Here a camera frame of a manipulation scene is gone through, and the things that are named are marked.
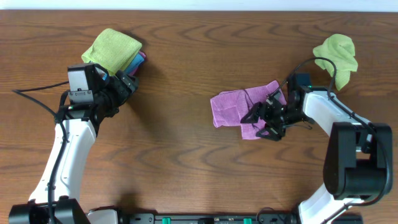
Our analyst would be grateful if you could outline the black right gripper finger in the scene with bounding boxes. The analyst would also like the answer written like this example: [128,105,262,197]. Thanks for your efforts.
[256,126,285,141]
[240,102,262,124]

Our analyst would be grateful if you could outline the purple microfiber cloth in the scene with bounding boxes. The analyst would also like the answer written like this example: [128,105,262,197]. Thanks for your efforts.
[210,80,279,140]

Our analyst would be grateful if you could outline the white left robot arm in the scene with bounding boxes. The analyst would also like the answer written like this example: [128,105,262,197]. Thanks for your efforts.
[8,69,139,223]

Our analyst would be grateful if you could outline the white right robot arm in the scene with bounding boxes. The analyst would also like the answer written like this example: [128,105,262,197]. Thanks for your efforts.
[241,85,392,223]

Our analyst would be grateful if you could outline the folded blue cloth in stack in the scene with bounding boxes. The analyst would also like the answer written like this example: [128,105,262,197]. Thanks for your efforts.
[124,52,146,76]

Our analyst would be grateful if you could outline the folded green cloth on stack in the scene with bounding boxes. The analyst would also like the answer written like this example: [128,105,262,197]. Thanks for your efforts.
[81,28,142,76]

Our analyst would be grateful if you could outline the folded pink cloth under stack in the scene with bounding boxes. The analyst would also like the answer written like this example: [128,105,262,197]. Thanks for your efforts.
[129,51,146,76]

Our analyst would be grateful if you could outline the crumpled green cloth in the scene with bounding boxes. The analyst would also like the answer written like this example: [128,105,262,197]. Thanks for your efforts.
[313,34,358,91]

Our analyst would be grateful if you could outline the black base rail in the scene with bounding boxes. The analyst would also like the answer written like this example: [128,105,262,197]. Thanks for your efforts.
[86,205,364,224]

